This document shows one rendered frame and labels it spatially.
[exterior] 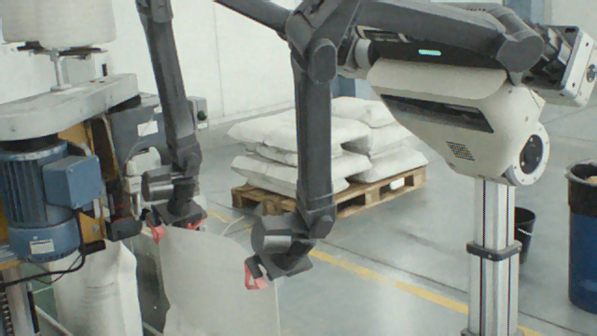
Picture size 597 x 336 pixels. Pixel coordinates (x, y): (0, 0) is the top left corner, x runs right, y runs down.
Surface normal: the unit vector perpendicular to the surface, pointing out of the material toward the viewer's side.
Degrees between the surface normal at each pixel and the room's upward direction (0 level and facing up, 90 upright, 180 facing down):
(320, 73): 116
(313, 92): 121
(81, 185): 90
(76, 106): 90
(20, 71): 90
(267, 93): 90
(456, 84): 40
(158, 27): 111
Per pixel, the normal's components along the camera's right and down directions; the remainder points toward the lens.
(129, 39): 0.66, 0.17
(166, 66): 0.50, 0.38
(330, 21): 0.36, 0.63
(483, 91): -0.55, -0.59
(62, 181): -0.42, 0.28
